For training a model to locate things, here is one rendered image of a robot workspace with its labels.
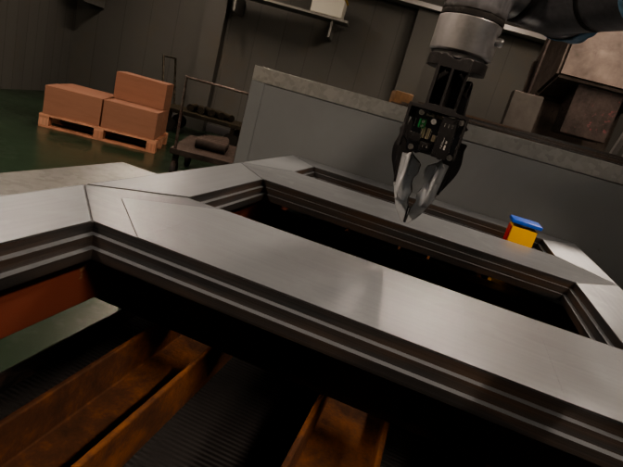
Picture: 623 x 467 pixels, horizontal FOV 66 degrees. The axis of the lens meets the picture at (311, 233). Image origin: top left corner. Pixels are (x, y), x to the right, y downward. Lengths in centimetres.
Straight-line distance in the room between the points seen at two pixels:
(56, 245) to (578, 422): 47
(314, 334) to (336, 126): 95
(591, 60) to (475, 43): 313
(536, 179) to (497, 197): 10
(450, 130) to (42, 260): 44
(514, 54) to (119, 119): 542
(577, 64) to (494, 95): 414
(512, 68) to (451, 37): 724
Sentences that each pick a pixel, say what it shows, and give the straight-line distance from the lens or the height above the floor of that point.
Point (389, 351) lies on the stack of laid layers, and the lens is 43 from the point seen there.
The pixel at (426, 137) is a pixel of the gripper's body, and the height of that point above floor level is 101.
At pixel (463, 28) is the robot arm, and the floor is 113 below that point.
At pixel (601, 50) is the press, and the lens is 374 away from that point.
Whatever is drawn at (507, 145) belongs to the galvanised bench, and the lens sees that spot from 130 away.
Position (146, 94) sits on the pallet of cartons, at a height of 52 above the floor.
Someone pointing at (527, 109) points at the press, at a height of 128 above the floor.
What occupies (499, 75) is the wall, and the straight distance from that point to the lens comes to 779.
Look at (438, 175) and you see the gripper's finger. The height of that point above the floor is 97.
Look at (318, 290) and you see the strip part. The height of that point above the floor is 85.
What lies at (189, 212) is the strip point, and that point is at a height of 85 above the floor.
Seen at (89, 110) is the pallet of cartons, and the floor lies 26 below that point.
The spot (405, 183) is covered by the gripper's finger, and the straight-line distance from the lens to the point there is 65.
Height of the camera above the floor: 103
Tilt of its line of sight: 16 degrees down
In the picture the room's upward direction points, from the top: 16 degrees clockwise
